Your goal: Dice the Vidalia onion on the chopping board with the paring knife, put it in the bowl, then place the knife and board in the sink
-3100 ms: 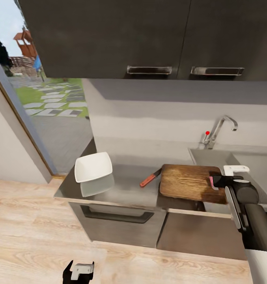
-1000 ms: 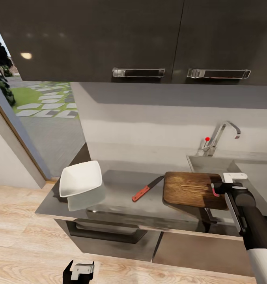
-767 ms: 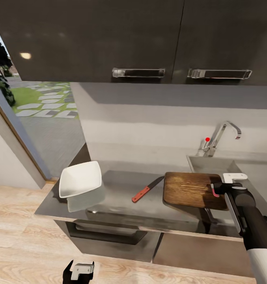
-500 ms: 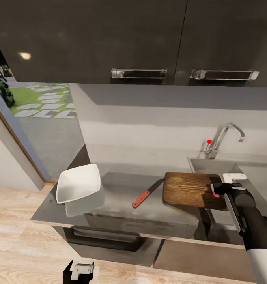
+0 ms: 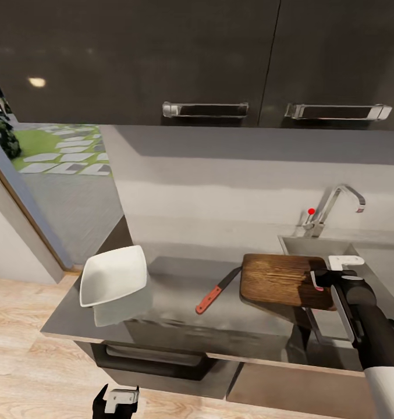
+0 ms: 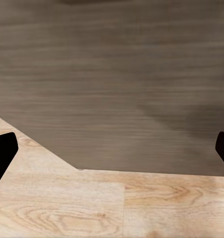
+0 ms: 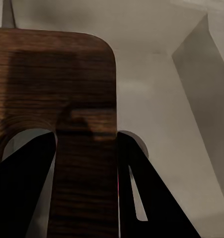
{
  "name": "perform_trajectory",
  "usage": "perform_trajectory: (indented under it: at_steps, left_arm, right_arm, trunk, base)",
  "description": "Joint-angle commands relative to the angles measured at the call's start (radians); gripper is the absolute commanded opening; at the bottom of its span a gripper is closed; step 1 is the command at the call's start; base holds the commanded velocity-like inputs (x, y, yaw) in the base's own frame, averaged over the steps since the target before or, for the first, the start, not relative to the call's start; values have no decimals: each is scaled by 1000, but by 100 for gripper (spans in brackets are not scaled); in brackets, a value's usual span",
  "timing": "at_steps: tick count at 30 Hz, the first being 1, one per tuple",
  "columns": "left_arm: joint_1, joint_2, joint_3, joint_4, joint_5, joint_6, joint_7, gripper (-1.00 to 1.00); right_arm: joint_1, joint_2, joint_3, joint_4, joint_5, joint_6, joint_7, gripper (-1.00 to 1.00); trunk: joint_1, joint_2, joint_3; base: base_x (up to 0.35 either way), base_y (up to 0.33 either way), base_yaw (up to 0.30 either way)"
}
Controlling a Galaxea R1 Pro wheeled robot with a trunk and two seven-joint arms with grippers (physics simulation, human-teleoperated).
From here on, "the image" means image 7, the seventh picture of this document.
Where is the cutting board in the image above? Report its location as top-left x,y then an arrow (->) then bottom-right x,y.
0,27 -> 119,238

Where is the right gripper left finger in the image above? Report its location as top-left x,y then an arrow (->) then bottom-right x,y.
0,132 -> 57,238

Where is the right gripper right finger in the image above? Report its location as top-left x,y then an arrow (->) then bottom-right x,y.
117,132 -> 201,238

